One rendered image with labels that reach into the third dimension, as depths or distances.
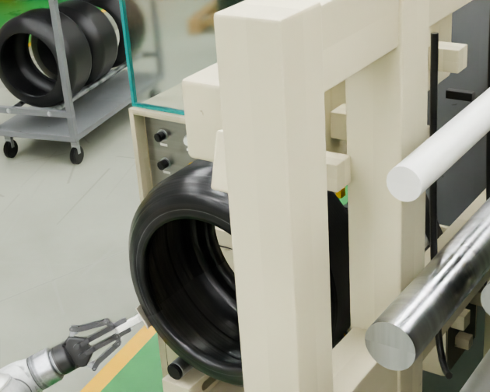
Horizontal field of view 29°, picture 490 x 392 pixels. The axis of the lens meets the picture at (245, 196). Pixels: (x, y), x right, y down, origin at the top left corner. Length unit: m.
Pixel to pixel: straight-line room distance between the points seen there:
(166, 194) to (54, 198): 3.52
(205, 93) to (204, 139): 0.09
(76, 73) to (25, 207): 0.92
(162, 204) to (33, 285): 2.65
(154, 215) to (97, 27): 4.13
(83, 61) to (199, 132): 4.35
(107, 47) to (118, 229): 1.57
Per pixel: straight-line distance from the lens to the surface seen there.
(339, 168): 1.49
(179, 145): 3.05
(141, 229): 2.19
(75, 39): 5.93
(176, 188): 2.10
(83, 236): 5.11
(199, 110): 1.61
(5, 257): 5.04
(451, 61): 1.89
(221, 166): 1.49
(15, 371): 2.37
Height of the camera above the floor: 2.28
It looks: 25 degrees down
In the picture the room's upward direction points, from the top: 4 degrees counter-clockwise
